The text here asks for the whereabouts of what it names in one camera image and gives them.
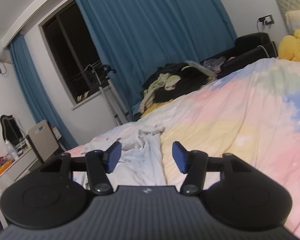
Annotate pastel rainbow bed cover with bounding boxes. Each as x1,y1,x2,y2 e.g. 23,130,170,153
65,57,300,239

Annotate beige chair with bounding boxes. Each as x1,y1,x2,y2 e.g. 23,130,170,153
26,120,60,164

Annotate dark window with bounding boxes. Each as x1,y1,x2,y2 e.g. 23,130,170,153
41,0,103,105

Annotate light grey t-shirt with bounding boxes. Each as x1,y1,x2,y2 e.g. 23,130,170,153
72,122,166,189

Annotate yellow plush toy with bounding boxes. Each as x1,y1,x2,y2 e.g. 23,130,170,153
278,29,300,62

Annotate large blue curtain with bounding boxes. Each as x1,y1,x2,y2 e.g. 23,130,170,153
75,0,237,110

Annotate white dressing table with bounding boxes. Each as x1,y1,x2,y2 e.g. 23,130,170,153
0,127,63,193

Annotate narrow blue curtain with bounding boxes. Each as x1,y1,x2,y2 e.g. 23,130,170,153
8,33,78,150

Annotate garment steamer stand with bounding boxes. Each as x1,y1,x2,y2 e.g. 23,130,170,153
84,61,129,126

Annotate cream pillow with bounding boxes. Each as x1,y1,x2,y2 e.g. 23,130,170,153
285,10,300,34

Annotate pile of dark clothes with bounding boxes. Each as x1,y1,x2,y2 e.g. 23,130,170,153
138,61,217,114

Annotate white spray bottle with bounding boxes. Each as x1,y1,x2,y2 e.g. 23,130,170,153
5,140,19,161

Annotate black sofa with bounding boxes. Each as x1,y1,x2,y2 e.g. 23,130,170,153
200,33,278,79

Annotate wall power socket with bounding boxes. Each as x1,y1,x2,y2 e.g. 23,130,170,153
256,15,275,32

